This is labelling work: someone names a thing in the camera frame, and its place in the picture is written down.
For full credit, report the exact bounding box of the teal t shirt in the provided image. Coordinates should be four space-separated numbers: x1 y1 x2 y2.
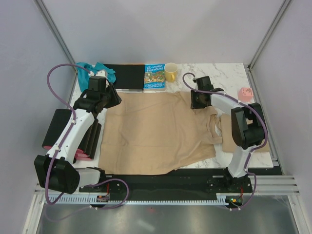
76 62 116 92

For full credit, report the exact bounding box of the black drawer organiser with pink fronts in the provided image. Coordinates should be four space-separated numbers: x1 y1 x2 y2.
42 109 101 163

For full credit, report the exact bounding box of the beige t shirt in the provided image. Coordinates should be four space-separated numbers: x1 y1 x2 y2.
98 92 222 175

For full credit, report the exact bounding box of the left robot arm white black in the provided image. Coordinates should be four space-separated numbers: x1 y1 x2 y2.
34 79 121 194

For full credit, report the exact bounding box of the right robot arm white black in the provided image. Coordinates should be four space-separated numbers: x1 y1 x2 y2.
191 89 268 192

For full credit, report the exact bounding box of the yellow mug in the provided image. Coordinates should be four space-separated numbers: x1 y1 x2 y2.
164 63 178 82

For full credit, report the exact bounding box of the black orange-edged notebook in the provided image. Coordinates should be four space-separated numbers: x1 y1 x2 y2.
105 64 145 93

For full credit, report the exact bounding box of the pink cube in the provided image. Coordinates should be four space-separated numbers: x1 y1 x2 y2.
238 87 254 102

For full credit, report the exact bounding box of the blue treehouse book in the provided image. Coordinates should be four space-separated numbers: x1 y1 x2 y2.
143 64 166 91

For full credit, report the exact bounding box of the folded tan t shirt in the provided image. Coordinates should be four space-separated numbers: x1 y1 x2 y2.
215 114 271 154

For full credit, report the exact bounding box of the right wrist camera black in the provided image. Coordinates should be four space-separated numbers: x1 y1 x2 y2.
194 76 214 91

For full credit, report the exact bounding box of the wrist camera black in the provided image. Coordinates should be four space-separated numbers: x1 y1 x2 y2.
194 76 214 91
88 76 109 92

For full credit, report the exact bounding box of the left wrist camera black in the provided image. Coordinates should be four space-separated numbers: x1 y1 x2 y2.
88 76 109 92

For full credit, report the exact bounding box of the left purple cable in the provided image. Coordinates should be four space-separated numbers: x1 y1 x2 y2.
45 63 130 222

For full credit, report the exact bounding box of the purple cable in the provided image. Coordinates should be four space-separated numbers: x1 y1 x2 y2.
45 63 130 222
182 72 269 212

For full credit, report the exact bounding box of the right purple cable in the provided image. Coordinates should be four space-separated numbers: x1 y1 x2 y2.
182 72 269 212

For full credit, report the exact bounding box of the black base rail with cable tray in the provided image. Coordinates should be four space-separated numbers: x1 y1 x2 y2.
48 169 255 209

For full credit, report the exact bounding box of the aluminium frame rail left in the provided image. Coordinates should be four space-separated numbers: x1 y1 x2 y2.
34 0 76 64

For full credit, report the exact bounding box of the aluminium frame rail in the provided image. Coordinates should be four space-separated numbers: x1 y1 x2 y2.
246 0 292 72
34 0 76 64

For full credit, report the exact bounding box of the aluminium frame rail right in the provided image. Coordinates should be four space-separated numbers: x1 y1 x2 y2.
246 0 292 72

